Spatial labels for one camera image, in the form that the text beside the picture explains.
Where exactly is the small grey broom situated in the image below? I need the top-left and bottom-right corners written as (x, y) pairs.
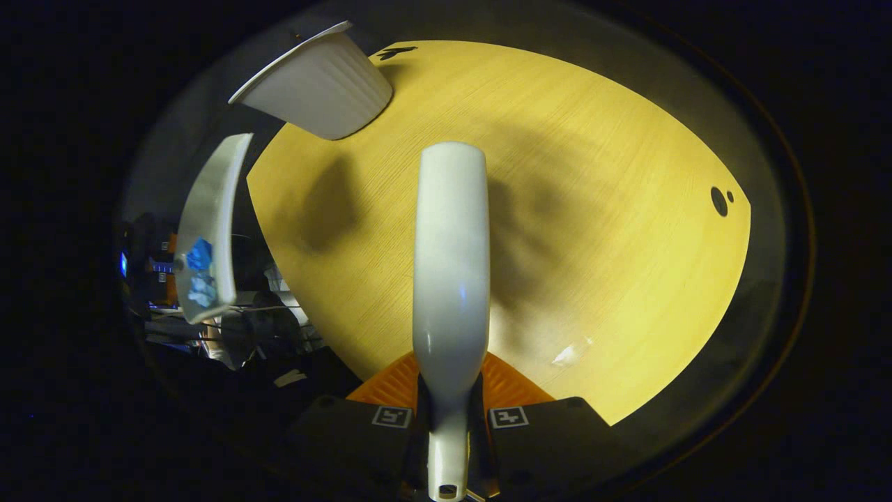
top-left (412, 142), bottom-right (491, 501)

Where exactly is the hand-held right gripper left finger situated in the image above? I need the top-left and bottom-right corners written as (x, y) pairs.
top-left (277, 351), bottom-right (428, 501)

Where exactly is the dark equipment with blue lights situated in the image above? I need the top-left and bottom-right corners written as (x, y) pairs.
top-left (120, 215), bottom-right (179, 309)

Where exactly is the white ribbed garbage bin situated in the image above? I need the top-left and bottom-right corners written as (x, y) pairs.
top-left (229, 20), bottom-right (394, 141)

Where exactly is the grey plastic dustpan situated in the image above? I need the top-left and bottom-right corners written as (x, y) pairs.
top-left (174, 132), bottom-right (254, 325)

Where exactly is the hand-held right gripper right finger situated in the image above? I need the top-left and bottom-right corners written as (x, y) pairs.
top-left (469, 351), bottom-right (629, 501)

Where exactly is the wooden desktop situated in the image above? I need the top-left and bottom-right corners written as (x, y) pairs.
top-left (246, 40), bottom-right (752, 426)

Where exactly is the light blue paper scrap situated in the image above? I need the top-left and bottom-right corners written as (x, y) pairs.
top-left (187, 273), bottom-right (218, 309)

